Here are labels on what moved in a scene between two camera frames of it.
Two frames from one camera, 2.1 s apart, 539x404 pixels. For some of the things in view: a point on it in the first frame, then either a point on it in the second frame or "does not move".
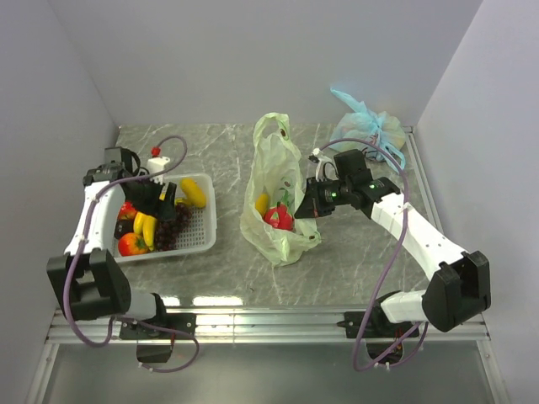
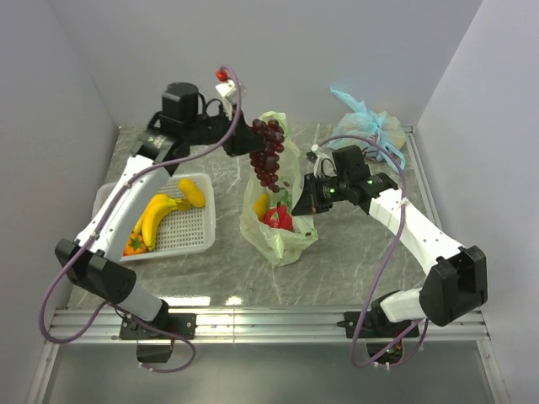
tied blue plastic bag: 381,129 does not move
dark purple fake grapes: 167,231 -> 265,162
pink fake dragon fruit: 280,217 does not move
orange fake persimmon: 131,243 does not move
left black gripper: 152,208 -> 243,140
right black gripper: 309,207 does not move
